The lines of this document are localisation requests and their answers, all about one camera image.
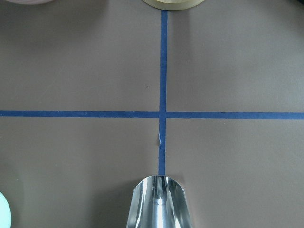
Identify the shiny metal ice scoop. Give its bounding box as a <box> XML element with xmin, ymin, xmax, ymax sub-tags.
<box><xmin>126</xmin><ymin>175</ymin><xmax>193</xmax><ymax>228</ymax></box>

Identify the mint green bowl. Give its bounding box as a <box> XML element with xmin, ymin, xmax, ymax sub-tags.
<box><xmin>0</xmin><ymin>193</ymin><xmax>11</xmax><ymax>228</ymax></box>

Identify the pink bowl of ice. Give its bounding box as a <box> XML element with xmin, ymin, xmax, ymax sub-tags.
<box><xmin>5</xmin><ymin>0</ymin><xmax>53</xmax><ymax>5</ymax></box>

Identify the round wooden stand base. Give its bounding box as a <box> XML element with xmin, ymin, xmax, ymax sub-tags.
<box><xmin>143</xmin><ymin>0</ymin><xmax>204</xmax><ymax>11</ymax></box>

